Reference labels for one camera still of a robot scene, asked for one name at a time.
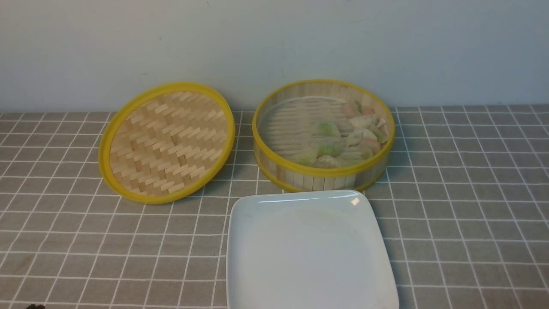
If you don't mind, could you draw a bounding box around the grey checked tablecloth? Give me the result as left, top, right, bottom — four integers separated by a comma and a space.
0, 104, 549, 309

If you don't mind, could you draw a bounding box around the green dumpling centre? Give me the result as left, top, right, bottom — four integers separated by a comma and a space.
312, 120, 341, 138

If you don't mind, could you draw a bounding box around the white square plate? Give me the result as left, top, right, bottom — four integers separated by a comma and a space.
226, 190, 400, 309

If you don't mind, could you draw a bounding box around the green dumpling lower middle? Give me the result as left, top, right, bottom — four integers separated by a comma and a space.
316, 142, 345, 157

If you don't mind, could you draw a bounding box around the bamboo steamer basket yellow rim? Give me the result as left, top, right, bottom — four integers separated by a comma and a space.
252, 79, 395, 192

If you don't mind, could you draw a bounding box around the pink dumpling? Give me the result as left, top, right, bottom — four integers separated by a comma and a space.
361, 104, 376, 115
341, 102, 362, 119
359, 138, 382, 156

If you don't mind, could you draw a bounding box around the white dumpling upper right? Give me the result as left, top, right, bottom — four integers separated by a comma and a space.
348, 113, 379, 129

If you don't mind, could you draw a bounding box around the dark object bottom left corner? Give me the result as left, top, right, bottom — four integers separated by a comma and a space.
26, 304, 45, 309

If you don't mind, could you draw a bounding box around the bamboo steamer lid yellow rim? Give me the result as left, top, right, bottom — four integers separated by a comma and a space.
98, 82, 236, 205

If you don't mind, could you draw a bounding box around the green dumpling front left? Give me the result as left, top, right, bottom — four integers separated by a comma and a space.
290, 147, 318, 166

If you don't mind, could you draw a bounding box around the pale green dumpling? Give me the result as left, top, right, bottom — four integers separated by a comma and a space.
336, 152, 366, 167

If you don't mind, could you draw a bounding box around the pink dumpling top right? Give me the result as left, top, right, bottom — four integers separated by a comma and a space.
361, 104, 376, 115

